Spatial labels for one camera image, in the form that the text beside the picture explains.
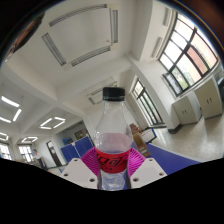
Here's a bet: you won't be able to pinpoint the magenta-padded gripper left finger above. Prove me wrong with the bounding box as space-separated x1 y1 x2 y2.
59 147 100 190

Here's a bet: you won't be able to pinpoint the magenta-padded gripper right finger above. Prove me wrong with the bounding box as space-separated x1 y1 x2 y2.
127 147 168 190

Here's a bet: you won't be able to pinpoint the clear red-labelled drink bottle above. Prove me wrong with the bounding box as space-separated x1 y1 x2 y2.
93 86 134 191

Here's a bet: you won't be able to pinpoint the folded blue table tennis tables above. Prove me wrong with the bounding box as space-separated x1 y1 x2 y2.
60 135 95 163

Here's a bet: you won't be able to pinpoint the brown chair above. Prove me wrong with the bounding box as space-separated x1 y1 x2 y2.
128 123 140 135

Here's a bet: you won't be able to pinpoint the tall black-framed glass door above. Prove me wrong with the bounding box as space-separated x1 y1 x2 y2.
131 78 164 127

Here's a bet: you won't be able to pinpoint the white two-door cabinet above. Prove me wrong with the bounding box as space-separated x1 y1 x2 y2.
194 77 224 120
171 91 203 126

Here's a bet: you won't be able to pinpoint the white ceiling air conditioner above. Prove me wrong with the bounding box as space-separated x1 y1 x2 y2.
84 79 118 106

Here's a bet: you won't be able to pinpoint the group of ceiling lights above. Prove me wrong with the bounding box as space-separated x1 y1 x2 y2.
0 95 67 144

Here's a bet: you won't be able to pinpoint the black bin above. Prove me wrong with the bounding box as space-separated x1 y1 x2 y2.
216 75 224 102

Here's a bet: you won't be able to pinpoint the large black-framed window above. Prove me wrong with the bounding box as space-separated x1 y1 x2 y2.
158 12 220 98

